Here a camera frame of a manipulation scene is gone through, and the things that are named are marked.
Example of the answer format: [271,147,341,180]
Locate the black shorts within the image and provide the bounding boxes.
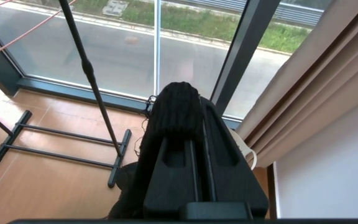
[107,81,204,220]

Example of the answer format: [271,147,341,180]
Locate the white laundry basket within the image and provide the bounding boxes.
[228,128,257,171]

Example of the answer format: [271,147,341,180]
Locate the window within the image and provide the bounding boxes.
[0,0,334,130]

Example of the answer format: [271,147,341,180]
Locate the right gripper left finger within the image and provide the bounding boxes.
[144,136,198,219]

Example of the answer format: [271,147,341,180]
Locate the black clothes rack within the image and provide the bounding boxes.
[0,0,132,189]

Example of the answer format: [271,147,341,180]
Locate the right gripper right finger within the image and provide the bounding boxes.
[200,96,269,219]

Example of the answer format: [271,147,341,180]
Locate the beige curtain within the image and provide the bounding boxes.
[236,0,358,169]

